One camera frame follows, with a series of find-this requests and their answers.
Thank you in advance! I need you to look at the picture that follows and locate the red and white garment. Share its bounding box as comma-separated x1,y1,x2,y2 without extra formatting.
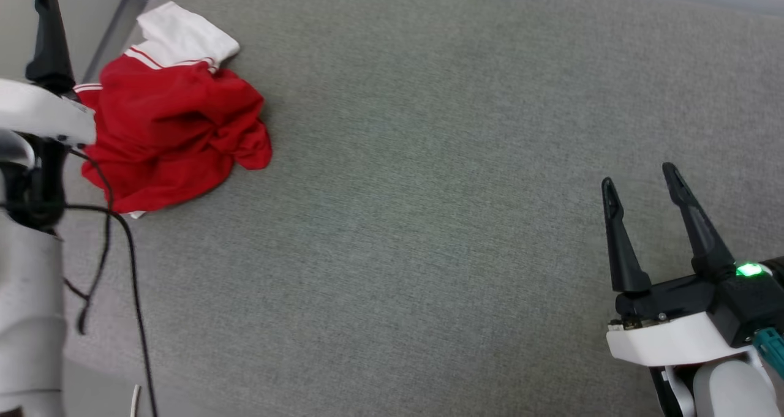
73,1,273,220

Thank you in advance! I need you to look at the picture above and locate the grey metal frame tube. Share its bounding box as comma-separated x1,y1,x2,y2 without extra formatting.
81,0,165,85

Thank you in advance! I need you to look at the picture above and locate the thin black cable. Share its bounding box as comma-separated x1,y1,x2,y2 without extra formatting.
64,148,115,336

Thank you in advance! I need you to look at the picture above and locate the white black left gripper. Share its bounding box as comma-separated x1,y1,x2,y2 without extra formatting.
0,0,97,229

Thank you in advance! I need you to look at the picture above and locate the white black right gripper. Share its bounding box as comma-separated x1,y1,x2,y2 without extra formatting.
601,162,784,369

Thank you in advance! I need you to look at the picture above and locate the grey fabric sofa cushion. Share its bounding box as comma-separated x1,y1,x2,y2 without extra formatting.
58,0,784,417

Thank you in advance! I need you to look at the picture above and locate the teal right gripper connector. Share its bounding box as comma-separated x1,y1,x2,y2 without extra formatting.
752,328,784,379

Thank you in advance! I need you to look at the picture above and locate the thick black cable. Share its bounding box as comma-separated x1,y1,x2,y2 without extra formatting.
61,204,159,417

